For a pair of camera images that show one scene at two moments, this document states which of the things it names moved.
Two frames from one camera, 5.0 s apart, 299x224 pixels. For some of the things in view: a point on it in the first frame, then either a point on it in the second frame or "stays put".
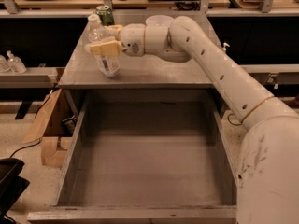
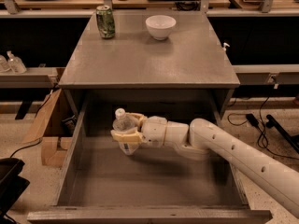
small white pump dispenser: x=224 y=47 stays put
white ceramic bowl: x=159 y=21 stays put
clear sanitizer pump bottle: x=15 y=63 stays put
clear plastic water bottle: x=107 y=65 → x=122 y=123
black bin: x=11 y=186 stays put
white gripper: x=132 y=39 → x=153 y=130
